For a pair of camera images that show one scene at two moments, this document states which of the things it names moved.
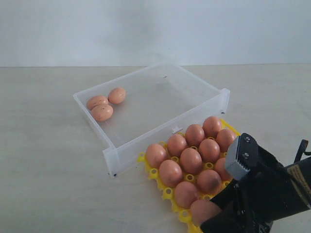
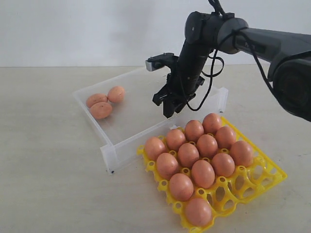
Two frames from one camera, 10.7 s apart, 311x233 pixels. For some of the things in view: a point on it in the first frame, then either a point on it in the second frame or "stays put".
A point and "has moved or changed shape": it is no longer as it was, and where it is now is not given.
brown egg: [224, 138] stays put
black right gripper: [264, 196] → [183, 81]
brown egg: [209, 181] → [203, 174]
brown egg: [171, 173] has moved or changed shape
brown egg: [116, 95] stays put
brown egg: [200, 210] has moved or changed shape
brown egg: [185, 192] has moved or changed shape
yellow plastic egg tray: [191, 168] stays put
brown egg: [156, 154] has moved or changed shape
